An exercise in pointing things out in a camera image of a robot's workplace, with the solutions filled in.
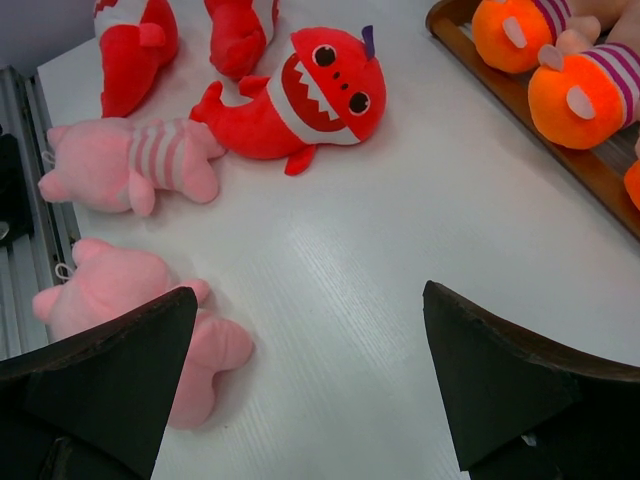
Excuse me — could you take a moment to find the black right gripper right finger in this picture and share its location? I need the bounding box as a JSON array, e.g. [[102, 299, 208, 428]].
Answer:
[[423, 281, 639, 479]]

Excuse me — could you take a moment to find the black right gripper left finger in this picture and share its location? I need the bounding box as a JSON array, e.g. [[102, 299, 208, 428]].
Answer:
[[1, 287, 197, 479]]

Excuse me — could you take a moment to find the red shark plush lower left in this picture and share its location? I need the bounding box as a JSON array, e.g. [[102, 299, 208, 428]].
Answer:
[[93, 0, 179, 117]]

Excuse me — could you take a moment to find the red shark plush upper left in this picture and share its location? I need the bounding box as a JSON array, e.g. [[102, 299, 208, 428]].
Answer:
[[204, 0, 279, 81]]

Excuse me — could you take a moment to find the aluminium rail frame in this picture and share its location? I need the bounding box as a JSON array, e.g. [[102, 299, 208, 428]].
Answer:
[[1, 67, 79, 360]]

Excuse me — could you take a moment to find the boy doll from corner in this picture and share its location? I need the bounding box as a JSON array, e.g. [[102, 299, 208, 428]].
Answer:
[[623, 160, 640, 209]]

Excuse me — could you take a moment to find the red shark plush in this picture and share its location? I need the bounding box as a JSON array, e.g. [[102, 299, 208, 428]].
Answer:
[[93, 0, 179, 117], [190, 25, 387, 176], [204, 0, 279, 81]]

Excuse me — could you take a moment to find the boy doll face up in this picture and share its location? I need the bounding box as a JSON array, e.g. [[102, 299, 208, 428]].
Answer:
[[528, 1, 639, 150]]

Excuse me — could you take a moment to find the red shark plush centre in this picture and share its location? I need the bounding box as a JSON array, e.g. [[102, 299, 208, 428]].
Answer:
[[190, 25, 387, 176]]

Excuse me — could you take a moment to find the wooden three-tier shelf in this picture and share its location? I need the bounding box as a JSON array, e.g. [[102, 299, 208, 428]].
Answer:
[[425, 0, 639, 235]]

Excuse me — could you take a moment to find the pink pig plush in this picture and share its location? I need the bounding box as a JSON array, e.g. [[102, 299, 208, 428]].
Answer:
[[38, 118, 225, 216], [30, 237, 255, 431]]

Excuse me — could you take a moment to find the boy doll black hair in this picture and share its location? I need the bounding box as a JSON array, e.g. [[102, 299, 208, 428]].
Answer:
[[471, 0, 604, 75]]

